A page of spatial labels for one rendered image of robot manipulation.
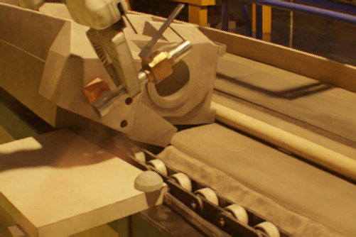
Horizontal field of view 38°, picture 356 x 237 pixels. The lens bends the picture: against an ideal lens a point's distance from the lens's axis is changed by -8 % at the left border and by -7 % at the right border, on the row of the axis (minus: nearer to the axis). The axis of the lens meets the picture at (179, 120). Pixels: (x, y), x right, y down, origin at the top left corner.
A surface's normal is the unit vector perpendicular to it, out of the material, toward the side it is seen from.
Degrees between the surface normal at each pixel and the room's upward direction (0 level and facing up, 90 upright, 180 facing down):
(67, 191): 0
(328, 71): 90
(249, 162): 0
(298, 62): 90
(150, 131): 90
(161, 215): 0
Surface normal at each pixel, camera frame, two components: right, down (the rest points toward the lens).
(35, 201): 0.01, -0.94
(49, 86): -0.76, -0.13
